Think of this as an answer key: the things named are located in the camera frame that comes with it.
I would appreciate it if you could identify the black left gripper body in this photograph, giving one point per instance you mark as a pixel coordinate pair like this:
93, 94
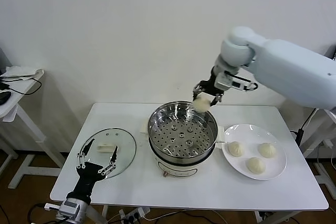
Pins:
88, 175

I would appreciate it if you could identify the white steamed baozi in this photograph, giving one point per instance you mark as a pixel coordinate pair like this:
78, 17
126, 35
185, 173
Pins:
256, 165
200, 105
236, 149
267, 150

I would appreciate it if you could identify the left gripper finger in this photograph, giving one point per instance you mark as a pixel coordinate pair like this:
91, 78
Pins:
114, 153
89, 146

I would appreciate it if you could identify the perforated steel steamer basket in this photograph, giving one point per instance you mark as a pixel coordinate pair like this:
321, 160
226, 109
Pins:
168, 129

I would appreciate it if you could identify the white side desk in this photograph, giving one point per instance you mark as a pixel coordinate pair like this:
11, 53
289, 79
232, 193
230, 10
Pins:
330, 119
14, 103

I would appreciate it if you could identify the round glass pot lid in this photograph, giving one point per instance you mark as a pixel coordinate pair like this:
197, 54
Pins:
123, 140

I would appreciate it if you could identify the grey monitor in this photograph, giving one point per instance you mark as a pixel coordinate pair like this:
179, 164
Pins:
2, 61

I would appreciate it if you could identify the steel steamer pot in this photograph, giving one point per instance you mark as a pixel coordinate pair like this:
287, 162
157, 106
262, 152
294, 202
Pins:
178, 169

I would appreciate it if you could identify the white table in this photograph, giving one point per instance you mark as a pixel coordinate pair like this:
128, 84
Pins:
131, 190

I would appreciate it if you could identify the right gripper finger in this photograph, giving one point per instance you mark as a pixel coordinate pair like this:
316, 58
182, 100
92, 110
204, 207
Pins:
217, 98
197, 93

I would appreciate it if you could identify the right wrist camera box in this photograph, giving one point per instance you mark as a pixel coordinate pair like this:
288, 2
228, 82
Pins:
236, 83

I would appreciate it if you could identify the white power strip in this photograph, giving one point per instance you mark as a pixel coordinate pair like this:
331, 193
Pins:
135, 214

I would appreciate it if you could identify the black open laptop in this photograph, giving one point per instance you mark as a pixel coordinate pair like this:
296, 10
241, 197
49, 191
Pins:
334, 53

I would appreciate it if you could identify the white round plate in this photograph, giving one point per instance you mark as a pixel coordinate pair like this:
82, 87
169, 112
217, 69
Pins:
231, 161

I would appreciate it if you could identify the white crumpled cloth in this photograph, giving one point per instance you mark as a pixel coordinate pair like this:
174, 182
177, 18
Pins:
18, 72

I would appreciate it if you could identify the black computer mouse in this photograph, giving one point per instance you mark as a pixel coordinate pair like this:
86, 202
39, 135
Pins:
4, 98

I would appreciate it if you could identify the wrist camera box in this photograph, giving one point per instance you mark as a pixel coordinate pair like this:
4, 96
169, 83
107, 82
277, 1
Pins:
68, 207
236, 83

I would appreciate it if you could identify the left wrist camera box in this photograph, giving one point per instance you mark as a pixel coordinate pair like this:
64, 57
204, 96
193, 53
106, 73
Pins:
68, 207

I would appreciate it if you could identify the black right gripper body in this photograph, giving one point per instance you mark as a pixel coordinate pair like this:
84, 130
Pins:
210, 86

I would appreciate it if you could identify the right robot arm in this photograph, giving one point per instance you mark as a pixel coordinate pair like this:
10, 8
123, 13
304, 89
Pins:
288, 64

